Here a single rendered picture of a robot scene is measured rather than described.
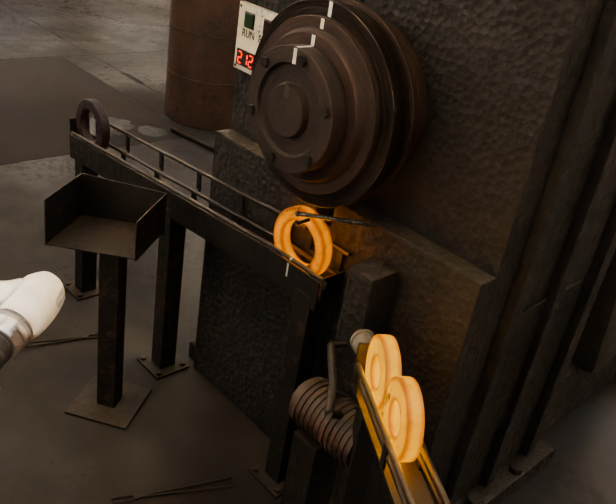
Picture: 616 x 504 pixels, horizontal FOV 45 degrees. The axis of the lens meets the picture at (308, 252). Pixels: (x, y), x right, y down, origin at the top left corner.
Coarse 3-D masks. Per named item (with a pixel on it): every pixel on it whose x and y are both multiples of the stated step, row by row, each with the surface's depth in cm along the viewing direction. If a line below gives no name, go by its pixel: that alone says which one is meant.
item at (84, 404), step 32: (64, 192) 203; (96, 192) 213; (128, 192) 210; (160, 192) 208; (64, 224) 208; (96, 224) 212; (128, 224) 214; (160, 224) 209; (128, 256) 197; (96, 384) 240; (128, 384) 242; (96, 416) 227; (128, 416) 229
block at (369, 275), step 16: (352, 272) 170; (368, 272) 169; (384, 272) 170; (352, 288) 172; (368, 288) 168; (384, 288) 171; (352, 304) 173; (368, 304) 170; (384, 304) 174; (352, 320) 174; (368, 320) 173; (384, 320) 178; (336, 336) 180; (352, 352) 177
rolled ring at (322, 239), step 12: (288, 216) 186; (300, 216) 183; (276, 228) 191; (288, 228) 191; (312, 228) 181; (324, 228) 181; (276, 240) 192; (288, 240) 192; (324, 240) 180; (288, 252) 191; (324, 252) 180; (312, 264) 184; (324, 264) 182
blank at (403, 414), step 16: (400, 384) 135; (416, 384) 135; (384, 400) 144; (400, 400) 135; (416, 400) 132; (384, 416) 144; (400, 416) 134; (416, 416) 131; (400, 432) 134; (416, 432) 130; (400, 448) 133; (416, 448) 131
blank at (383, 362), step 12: (384, 336) 150; (372, 348) 155; (384, 348) 147; (396, 348) 147; (372, 360) 155; (384, 360) 146; (396, 360) 145; (372, 372) 155; (384, 372) 145; (396, 372) 145; (372, 384) 154; (384, 384) 145
